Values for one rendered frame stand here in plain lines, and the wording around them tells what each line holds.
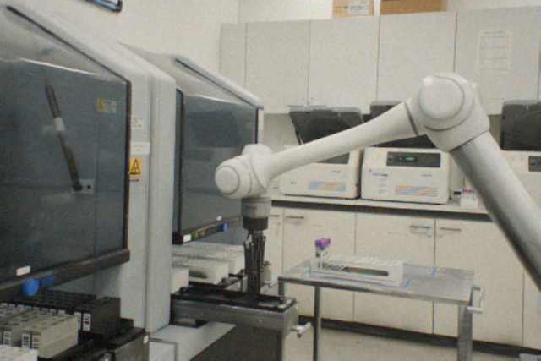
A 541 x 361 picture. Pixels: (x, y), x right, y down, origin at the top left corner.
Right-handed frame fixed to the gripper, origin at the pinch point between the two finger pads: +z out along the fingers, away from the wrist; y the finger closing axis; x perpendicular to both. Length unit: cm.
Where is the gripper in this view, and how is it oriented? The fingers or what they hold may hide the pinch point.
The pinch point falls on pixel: (254, 284)
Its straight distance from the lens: 173.4
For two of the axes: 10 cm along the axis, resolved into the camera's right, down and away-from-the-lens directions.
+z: -0.3, 10.0, 0.2
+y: -3.3, 0.1, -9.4
